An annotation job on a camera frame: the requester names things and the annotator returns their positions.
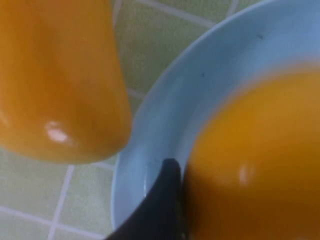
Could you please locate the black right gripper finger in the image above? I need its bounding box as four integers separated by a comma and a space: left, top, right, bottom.
103, 158, 187, 240

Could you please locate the plain yellow-orange mango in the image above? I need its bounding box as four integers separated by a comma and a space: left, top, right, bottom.
183, 56, 320, 240

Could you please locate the orange mango with red blush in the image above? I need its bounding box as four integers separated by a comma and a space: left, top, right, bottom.
0, 0, 133, 165

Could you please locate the light blue round plate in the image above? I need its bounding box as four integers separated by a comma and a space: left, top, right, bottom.
110, 0, 320, 240

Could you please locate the green white checkered tablecloth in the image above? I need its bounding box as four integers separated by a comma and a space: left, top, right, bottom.
0, 0, 273, 240

